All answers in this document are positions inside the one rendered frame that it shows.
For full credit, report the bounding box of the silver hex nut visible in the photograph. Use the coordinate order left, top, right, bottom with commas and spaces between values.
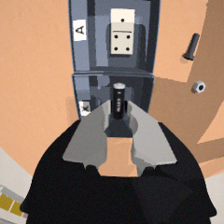
193, 81, 205, 93

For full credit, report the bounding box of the black aa battery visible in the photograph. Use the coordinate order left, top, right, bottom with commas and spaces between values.
113, 83, 125, 119

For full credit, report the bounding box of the grey three-compartment bin rack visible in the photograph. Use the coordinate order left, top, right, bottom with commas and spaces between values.
67, 0, 161, 138

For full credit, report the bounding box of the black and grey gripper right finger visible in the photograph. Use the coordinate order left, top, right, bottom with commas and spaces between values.
125, 100, 217, 217

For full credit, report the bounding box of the white domino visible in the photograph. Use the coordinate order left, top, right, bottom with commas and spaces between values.
111, 9, 134, 54

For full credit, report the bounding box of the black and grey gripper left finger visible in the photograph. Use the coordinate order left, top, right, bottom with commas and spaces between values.
20, 100, 113, 214

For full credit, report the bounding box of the dark grey bolt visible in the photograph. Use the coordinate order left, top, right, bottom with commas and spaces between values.
184, 34, 200, 61

